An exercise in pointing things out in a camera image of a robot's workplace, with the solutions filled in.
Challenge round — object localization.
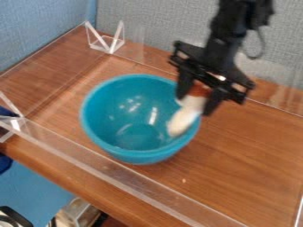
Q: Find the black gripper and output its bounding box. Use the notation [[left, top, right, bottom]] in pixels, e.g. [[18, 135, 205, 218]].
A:
[[170, 41, 257, 116]]

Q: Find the plush brown white mushroom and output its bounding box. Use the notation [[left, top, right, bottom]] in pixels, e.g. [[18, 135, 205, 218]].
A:
[[167, 84, 211, 137]]

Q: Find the blue plastic bowl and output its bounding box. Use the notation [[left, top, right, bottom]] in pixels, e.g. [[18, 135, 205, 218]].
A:
[[79, 74, 201, 165]]

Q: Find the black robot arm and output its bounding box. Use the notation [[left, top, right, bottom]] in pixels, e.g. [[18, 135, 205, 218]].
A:
[[171, 0, 274, 116]]

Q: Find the clear acrylic back barrier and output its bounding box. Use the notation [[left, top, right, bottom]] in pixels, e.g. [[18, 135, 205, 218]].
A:
[[85, 20, 303, 118]]

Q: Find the clear acrylic barrier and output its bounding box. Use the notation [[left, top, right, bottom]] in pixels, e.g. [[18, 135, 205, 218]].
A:
[[11, 118, 246, 227], [85, 20, 303, 118]]

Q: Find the clear acrylic front barrier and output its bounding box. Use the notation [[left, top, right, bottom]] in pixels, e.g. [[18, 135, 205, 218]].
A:
[[11, 118, 246, 227]]

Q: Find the grey box under table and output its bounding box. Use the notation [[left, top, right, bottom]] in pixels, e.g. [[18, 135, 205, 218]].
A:
[[47, 198, 101, 227]]

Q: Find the dark blue object left edge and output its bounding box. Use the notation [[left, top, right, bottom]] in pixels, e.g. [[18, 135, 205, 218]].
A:
[[0, 106, 19, 175]]

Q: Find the black white object bottom left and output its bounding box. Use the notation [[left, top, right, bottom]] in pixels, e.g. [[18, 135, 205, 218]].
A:
[[0, 206, 34, 227]]

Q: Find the clear acrylic corner bracket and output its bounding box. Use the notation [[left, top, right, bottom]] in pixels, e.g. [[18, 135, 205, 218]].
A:
[[85, 21, 126, 54]]

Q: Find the clear acrylic left bracket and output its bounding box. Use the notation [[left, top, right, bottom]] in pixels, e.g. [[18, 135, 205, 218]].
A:
[[0, 91, 26, 141]]

